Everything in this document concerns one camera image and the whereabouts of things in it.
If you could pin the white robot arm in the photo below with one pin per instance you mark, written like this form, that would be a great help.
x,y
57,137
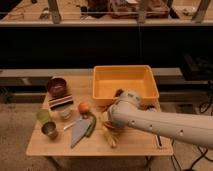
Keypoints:
x,y
188,128

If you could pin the yellow plastic tray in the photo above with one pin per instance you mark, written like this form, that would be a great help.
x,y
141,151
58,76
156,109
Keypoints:
x,y
107,80

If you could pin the orange fruit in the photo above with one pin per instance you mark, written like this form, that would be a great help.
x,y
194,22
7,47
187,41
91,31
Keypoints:
x,y
83,108

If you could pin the orange clay bowl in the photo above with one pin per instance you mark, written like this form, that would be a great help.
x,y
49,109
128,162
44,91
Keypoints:
x,y
108,124

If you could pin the dark red bowl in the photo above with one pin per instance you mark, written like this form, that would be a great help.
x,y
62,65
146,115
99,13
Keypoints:
x,y
57,87

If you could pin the clear glass cup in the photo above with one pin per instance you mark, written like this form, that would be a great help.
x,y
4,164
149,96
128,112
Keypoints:
x,y
65,113

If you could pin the striped folded cloth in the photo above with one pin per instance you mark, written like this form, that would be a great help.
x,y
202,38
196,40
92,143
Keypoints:
x,y
54,103

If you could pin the yellow wooden tool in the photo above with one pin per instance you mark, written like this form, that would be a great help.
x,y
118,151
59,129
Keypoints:
x,y
109,137

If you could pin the wooden table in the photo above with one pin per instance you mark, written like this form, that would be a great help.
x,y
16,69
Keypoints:
x,y
130,143

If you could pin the green plastic cup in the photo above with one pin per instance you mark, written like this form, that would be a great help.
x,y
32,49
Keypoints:
x,y
43,116

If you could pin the metal cup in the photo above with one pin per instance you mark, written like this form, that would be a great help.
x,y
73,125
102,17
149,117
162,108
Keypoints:
x,y
49,129

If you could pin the white dish brush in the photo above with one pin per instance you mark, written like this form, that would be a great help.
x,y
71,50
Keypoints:
x,y
158,141

